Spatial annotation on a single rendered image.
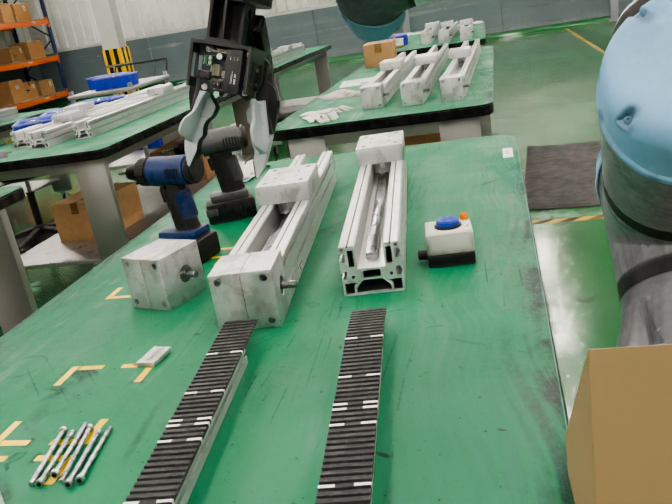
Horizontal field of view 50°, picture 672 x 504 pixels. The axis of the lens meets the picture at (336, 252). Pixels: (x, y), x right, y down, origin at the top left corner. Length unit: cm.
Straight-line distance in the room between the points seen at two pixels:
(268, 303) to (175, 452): 36
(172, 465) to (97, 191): 288
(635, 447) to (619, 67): 25
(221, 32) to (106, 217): 283
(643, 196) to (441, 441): 36
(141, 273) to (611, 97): 93
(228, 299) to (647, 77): 75
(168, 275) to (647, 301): 85
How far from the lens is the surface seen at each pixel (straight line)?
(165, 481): 76
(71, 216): 415
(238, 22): 85
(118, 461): 89
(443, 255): 123
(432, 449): 78
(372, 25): 90
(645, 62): 52
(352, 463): 72
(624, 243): 64
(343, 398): 82
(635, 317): 61
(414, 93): 305
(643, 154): 51
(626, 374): 50
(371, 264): 116
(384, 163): 170
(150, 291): 128
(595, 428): 52
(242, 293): 109
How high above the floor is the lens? 123
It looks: 19 degrees down
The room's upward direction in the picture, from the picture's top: 10 degrees counter-clockwise
